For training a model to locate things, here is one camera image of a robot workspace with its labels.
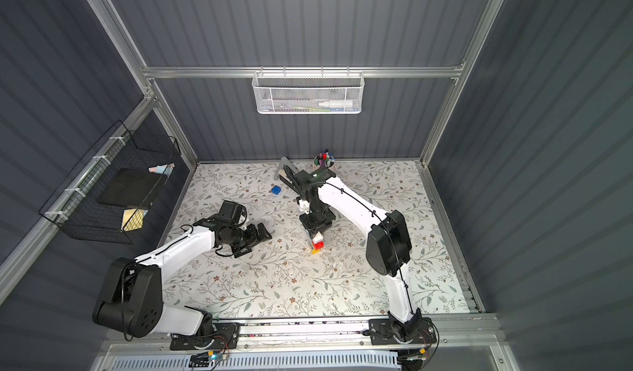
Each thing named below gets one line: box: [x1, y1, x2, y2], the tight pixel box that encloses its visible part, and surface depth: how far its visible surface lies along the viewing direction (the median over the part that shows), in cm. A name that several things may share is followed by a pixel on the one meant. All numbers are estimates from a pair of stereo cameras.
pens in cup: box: [314, 148, 336, 169], surface depth 107 cm
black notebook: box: [96, 168, 168, 209], surface depth 77 cm
